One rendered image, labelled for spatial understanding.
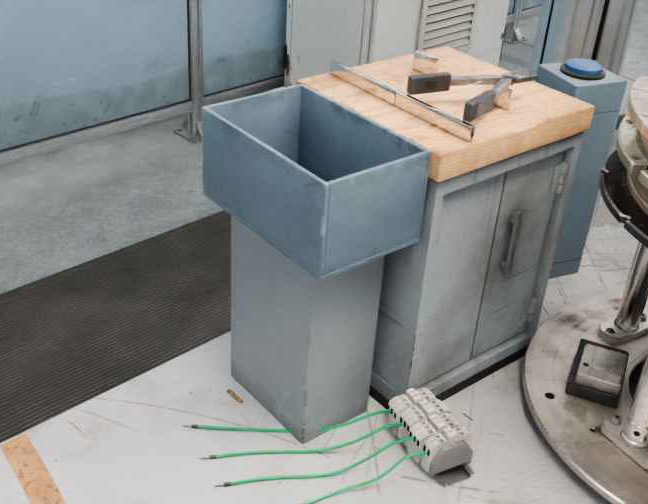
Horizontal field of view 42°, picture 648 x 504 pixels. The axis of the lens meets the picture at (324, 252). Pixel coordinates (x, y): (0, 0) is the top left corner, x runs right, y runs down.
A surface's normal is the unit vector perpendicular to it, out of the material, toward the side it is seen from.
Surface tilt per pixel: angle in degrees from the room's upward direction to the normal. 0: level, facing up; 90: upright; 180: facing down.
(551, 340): 0
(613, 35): 90
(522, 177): 90
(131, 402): 0
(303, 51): 91
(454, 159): 90
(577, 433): 0
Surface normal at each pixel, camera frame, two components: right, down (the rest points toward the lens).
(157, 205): 0.06, -0.85
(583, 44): 0.11, 0.53
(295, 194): -0.78, 0.29
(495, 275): 0.63, 0.44
